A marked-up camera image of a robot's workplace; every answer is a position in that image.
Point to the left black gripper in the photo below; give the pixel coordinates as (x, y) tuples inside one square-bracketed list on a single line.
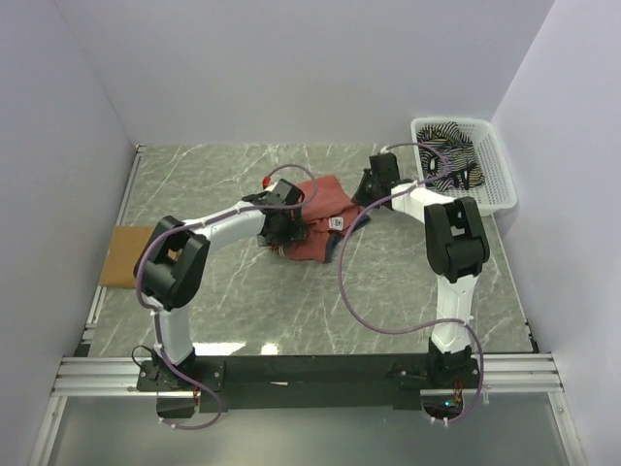
[(294, 230)]

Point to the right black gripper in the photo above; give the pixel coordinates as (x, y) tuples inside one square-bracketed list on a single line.
[(359, 197)]

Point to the rust red tank top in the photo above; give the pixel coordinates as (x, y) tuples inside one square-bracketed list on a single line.
[(327, 218)]

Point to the tan ribbed tank top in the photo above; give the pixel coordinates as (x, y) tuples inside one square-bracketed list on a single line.
[(126, 246)]

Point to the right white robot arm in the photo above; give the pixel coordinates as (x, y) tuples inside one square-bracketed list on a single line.
[(456, 248)]

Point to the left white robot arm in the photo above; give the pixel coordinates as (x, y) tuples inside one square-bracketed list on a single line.
[(171, 267)]

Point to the striped multicolour tank top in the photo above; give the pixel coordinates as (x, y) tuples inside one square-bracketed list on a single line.
[(448, 155)]

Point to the white plastic laundry basket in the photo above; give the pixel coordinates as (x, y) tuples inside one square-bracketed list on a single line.
[(498, 192)]

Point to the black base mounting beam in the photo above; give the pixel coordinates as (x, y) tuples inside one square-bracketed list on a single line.
[(209, 384)]

